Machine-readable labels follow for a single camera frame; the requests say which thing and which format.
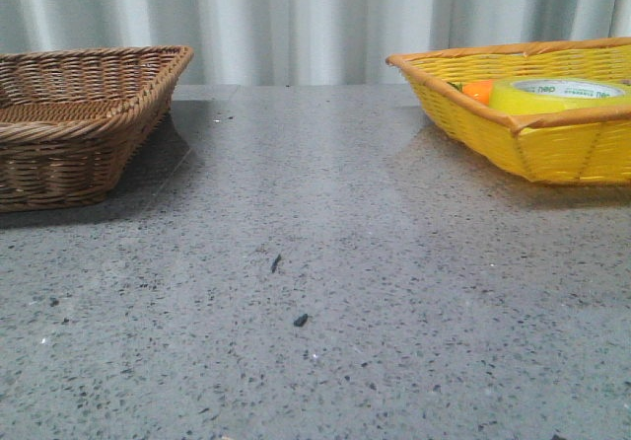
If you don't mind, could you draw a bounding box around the yellow wicker basket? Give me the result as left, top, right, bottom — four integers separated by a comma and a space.
386, 37, 630, 184

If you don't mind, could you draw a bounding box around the brown wicker basket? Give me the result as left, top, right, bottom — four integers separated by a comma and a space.
1, 45, 193, 213

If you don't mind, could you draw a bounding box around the yellow tape roll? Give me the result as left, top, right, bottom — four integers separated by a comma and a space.
489, 77, 630, 115

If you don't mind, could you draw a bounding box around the white corrugated curtain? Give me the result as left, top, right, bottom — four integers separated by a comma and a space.
1, 0, 630, 86

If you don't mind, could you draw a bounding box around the orange toy carrot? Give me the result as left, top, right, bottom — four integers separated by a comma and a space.
449, 80, 494, 106

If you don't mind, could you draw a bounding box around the thin black debris sliver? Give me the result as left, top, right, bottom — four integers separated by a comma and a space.
270, 254, 282, 273

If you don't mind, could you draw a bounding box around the small black debris piece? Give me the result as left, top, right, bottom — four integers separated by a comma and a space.
293, 314, 309, 328

